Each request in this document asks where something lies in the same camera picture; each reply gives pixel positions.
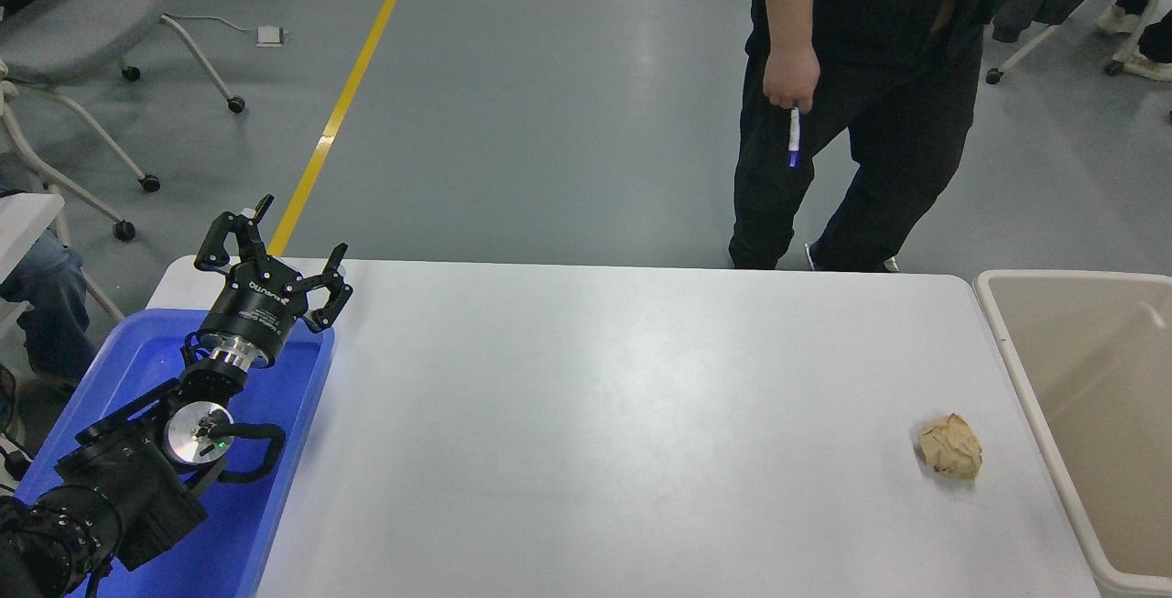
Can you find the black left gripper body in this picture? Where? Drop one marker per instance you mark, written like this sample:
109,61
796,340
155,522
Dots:
258,303

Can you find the white and blue marker pen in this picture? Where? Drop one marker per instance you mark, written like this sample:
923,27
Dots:
794,135

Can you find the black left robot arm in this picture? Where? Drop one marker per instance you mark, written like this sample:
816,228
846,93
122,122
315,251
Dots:
137,479

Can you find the person's hand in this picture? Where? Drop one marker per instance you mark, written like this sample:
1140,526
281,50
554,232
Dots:
789,76

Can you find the blue plastic tray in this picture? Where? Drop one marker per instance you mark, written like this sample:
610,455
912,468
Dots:
284,415

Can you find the seated person in jeans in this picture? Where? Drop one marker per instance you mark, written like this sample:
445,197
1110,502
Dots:
50,296

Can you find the small white power box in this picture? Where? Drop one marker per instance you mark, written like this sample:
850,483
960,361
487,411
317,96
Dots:
269,35

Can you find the grey wheeled office chair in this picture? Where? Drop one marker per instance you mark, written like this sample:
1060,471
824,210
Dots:
73,30

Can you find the standing person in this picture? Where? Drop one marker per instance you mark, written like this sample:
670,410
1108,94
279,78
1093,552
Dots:
870,76

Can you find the crumpled tan paper ball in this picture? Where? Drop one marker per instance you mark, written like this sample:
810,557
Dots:
950,445

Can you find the large pale plastic bin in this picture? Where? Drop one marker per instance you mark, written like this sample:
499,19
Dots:
1099,396

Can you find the white framed wheeled chair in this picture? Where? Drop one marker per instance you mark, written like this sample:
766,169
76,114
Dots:
1135,7

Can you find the seated person with white shoes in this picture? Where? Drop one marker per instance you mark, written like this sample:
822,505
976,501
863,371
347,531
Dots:
1149,48

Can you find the white wheeled chair frame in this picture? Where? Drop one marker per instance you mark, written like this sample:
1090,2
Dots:
55,135

